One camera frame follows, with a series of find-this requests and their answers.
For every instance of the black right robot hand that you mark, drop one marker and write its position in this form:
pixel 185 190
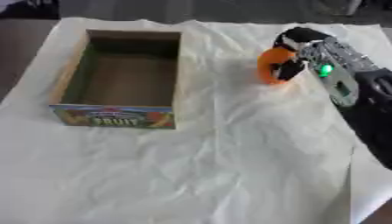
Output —
pixel 301 35

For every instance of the orange toy fruit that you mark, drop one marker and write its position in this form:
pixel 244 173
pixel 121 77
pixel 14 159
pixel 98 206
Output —
pixel 269 62

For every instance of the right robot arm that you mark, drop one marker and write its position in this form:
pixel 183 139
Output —
pixel 357 78

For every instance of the tan cardboard box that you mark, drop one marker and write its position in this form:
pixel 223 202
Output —
pixel 120 78

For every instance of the dark bag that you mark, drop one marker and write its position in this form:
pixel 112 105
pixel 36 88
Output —
pixel 33 8

